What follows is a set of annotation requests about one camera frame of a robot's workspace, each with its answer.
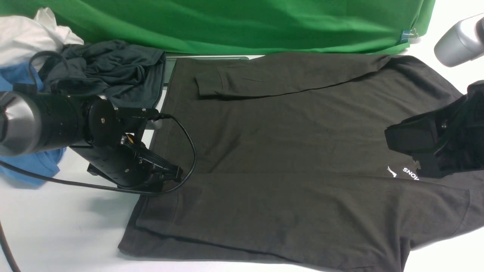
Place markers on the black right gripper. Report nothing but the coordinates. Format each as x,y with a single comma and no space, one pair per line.
444,141

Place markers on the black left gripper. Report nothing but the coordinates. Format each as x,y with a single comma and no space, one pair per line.
125,161

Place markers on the dark gray long-sleeve top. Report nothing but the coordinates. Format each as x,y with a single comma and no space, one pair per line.
293,165

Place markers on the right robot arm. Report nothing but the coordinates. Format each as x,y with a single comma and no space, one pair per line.
462,43

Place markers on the dark teal crumpled garment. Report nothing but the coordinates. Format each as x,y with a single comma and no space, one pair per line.
128,75

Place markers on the blue binder clip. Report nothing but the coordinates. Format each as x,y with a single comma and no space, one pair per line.
408,35

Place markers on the blue crumpled garment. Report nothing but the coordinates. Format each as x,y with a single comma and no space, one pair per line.
21,130

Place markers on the green backdrop cloth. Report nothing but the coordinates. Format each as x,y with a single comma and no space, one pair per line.
241,27

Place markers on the white crumpled garment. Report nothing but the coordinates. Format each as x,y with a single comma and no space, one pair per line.
22,37

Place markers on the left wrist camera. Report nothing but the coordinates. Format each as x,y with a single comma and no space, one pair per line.
133,119

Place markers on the metal table cable tray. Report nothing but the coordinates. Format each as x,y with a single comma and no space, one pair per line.
172,58

